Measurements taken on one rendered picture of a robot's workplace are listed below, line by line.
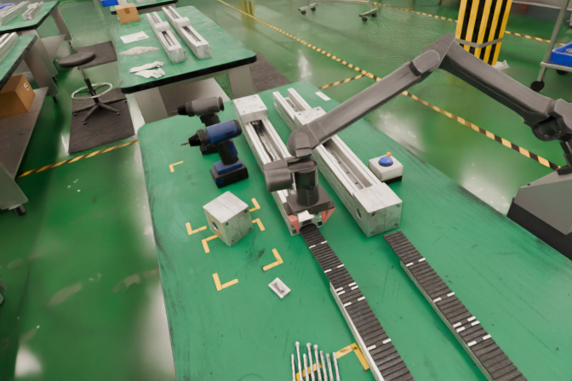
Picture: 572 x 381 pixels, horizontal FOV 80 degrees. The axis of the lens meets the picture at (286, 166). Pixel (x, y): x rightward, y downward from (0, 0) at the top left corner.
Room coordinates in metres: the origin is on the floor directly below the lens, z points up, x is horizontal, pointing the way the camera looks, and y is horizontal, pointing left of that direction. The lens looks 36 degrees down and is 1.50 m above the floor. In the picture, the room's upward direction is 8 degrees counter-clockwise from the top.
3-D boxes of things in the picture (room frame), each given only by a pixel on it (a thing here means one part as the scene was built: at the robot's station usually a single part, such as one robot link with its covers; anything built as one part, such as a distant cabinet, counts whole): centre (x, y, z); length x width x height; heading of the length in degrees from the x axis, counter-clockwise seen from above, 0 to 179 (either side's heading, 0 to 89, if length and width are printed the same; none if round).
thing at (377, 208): (0.69, -0.24, 0.83); 0.12 x 0.09 x 0.10; 104
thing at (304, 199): (0.65, -0.04, 0.95); 0.10 x 0.07 x 0.07; 103
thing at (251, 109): (1.31, 0.12, 0.87); 0.16 x 0.11 x 0.07; 14
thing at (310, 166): (0.65, -0.04, 1.01); 0.07 x 0.06 x 0.07; 97
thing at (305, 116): (1.12, -0.13, 0.87); 0.16 x 0.11 x 0.07; 14
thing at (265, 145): (1.07, 0.06, 0.82); 0.80 x 0.10 x 0.09; 14
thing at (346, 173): (1.12, -0.13, 0.82); 0.80 x 0.10 x 0.09; 14
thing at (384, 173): (0.87, -0.31, 0.81); 0.10 x 0.08 x 0.06; 104
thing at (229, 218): (0.74, 0.17, 0.83); 0.11 x 0.10 x 0.10; 128
